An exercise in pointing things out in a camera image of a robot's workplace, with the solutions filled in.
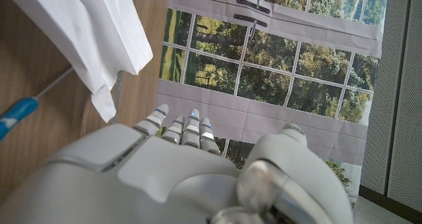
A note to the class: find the white cloth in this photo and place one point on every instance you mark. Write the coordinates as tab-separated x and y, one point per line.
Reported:
82	29

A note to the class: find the printed window backdrop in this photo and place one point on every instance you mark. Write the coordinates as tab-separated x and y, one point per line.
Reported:
263	69

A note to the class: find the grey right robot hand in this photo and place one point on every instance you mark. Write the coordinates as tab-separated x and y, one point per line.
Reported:
148	184

